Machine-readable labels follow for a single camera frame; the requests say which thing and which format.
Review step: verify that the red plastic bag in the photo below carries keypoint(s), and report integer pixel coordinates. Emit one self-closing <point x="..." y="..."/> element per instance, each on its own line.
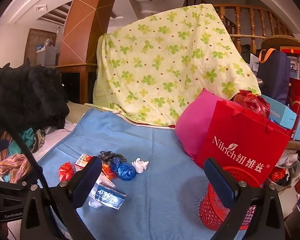
<point x="252" y="102"/>

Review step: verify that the light blue cardboard box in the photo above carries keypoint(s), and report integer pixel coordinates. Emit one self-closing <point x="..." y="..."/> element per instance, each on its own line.
<point x="280" y="113"/>

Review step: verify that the peach scarf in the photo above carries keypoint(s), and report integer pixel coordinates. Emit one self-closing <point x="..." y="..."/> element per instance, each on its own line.
<point x="13" y="167"/>

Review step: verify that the clover print blanket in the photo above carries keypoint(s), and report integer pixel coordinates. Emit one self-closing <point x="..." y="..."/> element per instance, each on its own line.
<point x="165" y="62"/>

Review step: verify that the teal cloth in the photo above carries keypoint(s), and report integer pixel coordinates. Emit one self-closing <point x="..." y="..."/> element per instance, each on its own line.
<point x="25" y="138"/>

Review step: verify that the small white tissue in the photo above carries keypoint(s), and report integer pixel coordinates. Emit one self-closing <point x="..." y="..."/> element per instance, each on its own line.
<point x="95" y="204"/>

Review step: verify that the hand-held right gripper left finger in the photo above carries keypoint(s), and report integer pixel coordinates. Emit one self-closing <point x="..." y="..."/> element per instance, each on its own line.
<point x="88" y="177"/>

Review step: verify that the light blue blanket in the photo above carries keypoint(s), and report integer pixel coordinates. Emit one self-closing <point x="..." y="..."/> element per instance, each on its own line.
<point x="162" y="170"/>

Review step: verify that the black plastic bag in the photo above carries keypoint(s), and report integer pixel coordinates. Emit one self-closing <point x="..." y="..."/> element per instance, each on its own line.
<point x="111" y="156"/>

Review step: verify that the red mesh basket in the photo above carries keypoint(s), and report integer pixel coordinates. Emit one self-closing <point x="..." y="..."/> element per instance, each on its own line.
<point x="215" y="210"/>

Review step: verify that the grey refrigerator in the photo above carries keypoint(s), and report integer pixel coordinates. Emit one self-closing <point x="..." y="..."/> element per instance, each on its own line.
<point x="47" y="56"/>

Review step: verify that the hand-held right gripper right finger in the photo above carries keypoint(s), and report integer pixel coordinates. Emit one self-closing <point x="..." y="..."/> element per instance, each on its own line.
<point x="220" y="182"/>

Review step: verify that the square ceiling light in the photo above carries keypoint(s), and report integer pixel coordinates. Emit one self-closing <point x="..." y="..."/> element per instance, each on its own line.
<point x="41" y="8"/>

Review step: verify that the brown slatted door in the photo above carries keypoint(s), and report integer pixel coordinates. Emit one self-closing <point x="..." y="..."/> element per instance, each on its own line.
<point x="33" y="45"/>

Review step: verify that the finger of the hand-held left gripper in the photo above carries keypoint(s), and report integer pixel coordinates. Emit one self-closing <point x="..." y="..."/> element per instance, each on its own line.
<point x="12" y="186"/>

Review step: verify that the red white medicine box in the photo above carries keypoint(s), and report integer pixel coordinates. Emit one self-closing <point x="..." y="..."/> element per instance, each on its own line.
<point x="82" y="161"/>

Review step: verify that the wooden column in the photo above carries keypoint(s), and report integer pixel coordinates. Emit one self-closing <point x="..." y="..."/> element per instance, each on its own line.
<point x="85" y="25"/>

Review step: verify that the dark wooden cabinet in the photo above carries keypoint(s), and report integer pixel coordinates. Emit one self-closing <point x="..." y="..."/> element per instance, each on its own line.
<point x="75" y="82"/>

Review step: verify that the beige sofa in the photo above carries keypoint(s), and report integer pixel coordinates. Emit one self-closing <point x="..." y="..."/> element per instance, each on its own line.
<point x="75" y="112"/>

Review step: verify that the blue plastic bag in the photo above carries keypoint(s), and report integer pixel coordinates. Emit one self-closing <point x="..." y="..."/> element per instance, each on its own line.
<point x="123" y="171"/>

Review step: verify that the wooden stair railing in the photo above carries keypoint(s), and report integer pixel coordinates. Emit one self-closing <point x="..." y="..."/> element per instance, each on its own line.
<point x="250" y="20"/>

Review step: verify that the red plastic wrapper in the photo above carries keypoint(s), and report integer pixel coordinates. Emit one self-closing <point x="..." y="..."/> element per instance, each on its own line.
<point x="65" y="172"/>

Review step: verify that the pink pillow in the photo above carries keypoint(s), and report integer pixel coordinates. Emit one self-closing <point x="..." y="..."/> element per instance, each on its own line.
<point x="193" y="125"/>

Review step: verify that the orange plastic bag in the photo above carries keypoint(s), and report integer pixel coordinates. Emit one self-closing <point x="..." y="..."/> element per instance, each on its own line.
<point x="108" y="171"/>

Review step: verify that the metal bowl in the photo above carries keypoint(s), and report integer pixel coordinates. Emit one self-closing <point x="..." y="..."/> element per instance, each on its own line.
<point x="280" y="180"/>

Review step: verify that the black fluffy cloth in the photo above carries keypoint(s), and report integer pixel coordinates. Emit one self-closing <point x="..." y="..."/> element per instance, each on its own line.
<point x="30" y="95"/>

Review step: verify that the red paper shopping bag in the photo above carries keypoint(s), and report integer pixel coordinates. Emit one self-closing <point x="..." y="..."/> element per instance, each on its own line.
<point x="242" y="145"/>

